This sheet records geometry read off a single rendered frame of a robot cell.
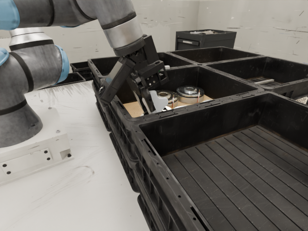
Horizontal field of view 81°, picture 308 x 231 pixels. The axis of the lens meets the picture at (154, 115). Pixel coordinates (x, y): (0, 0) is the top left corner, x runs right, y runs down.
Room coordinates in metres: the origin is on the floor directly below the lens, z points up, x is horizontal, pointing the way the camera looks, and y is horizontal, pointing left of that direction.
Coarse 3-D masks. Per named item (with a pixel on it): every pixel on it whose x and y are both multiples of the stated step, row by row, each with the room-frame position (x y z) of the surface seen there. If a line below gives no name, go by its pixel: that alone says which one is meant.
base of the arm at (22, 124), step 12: (12, 108) 0.42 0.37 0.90; (24, 108) 0.45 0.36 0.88; (0, 120) 0.40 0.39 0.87; (12, 120) 0.41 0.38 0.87; (24, 120) 0.43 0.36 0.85; (36, 120) 0.46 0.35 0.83; (0, 132) 0.39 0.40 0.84; (12, 132) 0.40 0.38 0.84; (24, 132) 0.41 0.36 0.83; (36, 132) 0.44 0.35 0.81; (0, 144) 0.38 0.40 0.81; (12, 144) 0.39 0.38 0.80
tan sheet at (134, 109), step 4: (204, 96) 0.65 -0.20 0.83; (204, 100) 0.61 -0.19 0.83; (124, 104) 0.58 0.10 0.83; (128, 104) 0.58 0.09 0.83; (132, 104) 0.58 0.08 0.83; (136, 104) 0.58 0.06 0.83; (180, 104) 0.58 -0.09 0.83; (184, 104) 0.58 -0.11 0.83; (188, 104) 0.58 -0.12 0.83; (128, 108) 0.55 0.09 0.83; (132, 108) 0.55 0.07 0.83; (136, 108) 0.55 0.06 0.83; (140, 108) 0.55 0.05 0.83; (132, 112) 0.52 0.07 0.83; (136, 112) 0.52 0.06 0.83; (140, 112) 0.52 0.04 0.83; (132, 116) 0.49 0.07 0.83; (136, 116) 0.49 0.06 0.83
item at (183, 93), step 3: (180, 87) 0.66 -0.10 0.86; (183, 87) 0.67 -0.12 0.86; (195, 87) 0.66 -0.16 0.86; (198, 87) 0.66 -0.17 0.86; (177, 90) 0.63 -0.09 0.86; (180, 90) 0.64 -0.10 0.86; (183, 90) 0.63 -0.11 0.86; (198, 90) 0.63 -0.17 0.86; (201, 90) 0.63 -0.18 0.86; (180, 93) 0.60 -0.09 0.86; (183, 93) 0.60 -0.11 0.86; (186, 93) 0.60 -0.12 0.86; (189, 93) 0.60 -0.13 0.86; (192, 93) 0.60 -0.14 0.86; (195, 93) 0.60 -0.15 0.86; (201, 93) 0.60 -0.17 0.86; (186, 96) 0.59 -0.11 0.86; (189, 96) 0.58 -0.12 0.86; (192, 96) 0.58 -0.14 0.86; (195, 96) 0.58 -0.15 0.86
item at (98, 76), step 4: (160, 52) 0.99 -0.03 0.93; (164, 52) 0.99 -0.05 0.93; (112, 56) 0.89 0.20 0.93; (116, 56) 0.89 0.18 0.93; (120, 56) 0.89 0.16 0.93; (172, 56) 0.90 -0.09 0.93; (176, 56) 0.89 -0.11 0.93; (88, 60) 0.80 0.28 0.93; (184, 60) 0.81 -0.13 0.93; (188, 60) 0.80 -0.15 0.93; (88, 64) 0.80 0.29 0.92; (92, 64) 0.74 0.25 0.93; (192, 64) 0.75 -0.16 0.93; (196, 64) 0.74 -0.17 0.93; (92, 68) 0.70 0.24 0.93; (96, 68) 0.68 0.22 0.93; (96, 72) 0.63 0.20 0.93; (96, 76) 0.62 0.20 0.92; (100, 76) 0.59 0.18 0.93; (104, 76) 0.59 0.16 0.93
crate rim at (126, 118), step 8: (160, 72) 0.65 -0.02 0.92; (216, 72) 0.63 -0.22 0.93; (104, 80) 0.54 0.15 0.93; (232, 80) 0.56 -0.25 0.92; (240, 80) 0.54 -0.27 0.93; (256, 88) 0.48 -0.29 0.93; (232, 96) 0.42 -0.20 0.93; (240, 96) 0.42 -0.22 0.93; (112, 104) 0.42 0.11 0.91; (120, 104) 0.39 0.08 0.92; (192, 104) 0.37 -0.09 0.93; (200, 104) 0.37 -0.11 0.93; (120, 112) 0.35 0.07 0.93; (128, 112) 0.34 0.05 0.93; (160, 112) 0.34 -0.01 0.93; (168, 112) 0.34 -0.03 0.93; (128, 120) 0.31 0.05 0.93; (136, 120) 0.31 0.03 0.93; (128, 128) 0.31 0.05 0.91
